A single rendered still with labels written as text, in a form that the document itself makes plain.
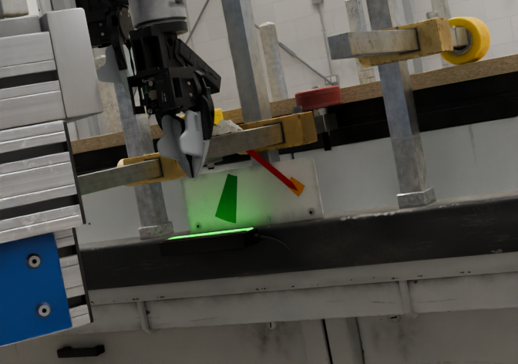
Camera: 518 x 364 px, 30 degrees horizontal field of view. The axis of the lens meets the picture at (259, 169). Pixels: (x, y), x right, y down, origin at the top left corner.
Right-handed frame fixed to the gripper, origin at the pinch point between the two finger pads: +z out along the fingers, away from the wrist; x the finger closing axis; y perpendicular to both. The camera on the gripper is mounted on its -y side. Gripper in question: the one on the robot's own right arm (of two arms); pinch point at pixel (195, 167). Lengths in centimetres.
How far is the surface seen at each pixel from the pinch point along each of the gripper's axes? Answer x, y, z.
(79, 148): -59, -46, -7
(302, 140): 4.8, -23.9, -0.9
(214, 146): 1.5, -3.5, -2.5
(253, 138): 1.5, -14.5, -2.6
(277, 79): -58, -133, -18
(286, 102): -8.6, -45.5, -7.9
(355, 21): -31, -133, -29
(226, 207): -11.8, -24.0, 7.9
